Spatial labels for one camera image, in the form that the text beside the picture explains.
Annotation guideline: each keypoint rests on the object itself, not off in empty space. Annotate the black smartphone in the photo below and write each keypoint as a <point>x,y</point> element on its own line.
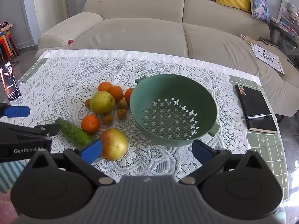
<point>9,81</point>

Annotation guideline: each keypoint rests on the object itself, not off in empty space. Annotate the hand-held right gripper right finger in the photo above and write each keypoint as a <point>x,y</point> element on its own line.
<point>202,149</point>

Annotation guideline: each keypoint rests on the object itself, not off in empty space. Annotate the green apple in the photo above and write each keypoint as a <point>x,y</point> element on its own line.
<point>101,102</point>

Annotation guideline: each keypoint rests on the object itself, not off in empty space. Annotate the red yellow apple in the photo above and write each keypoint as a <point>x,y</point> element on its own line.
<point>115,144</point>

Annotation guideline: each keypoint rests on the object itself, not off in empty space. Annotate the orange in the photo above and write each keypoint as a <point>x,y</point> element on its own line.
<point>90,123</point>
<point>105,86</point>
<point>116,93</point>
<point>129,95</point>

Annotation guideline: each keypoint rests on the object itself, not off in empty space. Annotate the dark book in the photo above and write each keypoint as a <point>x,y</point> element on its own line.
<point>268,42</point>

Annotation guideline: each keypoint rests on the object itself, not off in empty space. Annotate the pink cloth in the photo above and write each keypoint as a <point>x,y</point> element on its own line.
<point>5,208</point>

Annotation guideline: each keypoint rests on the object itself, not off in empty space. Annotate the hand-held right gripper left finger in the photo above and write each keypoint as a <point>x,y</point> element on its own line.
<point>91,150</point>

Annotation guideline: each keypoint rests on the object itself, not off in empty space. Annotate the black notebook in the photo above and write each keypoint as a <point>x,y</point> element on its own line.
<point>254,100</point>

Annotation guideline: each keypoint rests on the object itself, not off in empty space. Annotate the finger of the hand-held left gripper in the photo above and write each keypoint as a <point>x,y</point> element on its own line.
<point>30,131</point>
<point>17,111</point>

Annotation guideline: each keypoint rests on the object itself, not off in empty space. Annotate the green grid mat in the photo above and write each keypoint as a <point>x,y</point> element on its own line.
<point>266,149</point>

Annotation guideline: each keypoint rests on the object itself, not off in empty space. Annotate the white door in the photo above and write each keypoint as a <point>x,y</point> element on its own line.
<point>56,4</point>

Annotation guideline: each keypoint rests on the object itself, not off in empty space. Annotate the green cucumber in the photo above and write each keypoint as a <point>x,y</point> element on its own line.
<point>72,131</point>

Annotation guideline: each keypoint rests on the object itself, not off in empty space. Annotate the green colander bowl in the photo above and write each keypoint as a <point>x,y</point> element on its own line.
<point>151,93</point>

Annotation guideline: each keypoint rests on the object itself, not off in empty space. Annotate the small red ball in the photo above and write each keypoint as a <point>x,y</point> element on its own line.
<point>70,41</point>

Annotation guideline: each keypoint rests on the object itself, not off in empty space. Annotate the printed white paper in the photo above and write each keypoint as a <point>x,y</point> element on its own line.
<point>268,58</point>

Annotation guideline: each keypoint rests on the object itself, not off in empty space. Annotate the white lace tablecloth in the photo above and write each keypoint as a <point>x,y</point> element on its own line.
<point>163,60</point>

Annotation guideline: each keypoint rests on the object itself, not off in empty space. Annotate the black silver pen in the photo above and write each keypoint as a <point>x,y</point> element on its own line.
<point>259,116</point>

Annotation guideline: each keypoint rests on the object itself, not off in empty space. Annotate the cluttered white desk shelf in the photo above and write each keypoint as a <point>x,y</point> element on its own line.
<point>287,21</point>

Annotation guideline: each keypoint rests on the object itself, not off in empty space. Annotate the teal striped cloth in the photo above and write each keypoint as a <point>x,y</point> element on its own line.
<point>9,175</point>

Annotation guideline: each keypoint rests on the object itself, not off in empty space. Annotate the colourful stacked stools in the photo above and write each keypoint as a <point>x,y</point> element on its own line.
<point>7,42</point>

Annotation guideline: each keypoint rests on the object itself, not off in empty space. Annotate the beige sofa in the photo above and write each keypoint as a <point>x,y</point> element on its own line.
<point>140,32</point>

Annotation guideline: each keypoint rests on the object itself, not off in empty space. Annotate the yellow white booklets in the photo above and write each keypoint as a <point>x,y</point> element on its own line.
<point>247,39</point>

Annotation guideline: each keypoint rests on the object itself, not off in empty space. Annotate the small brown fruit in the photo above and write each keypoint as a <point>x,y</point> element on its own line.
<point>123,103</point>
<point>107,119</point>
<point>121,113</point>
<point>87,103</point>

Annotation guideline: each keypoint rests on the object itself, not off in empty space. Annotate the blue patterned cushion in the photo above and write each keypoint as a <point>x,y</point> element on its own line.
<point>259,5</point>

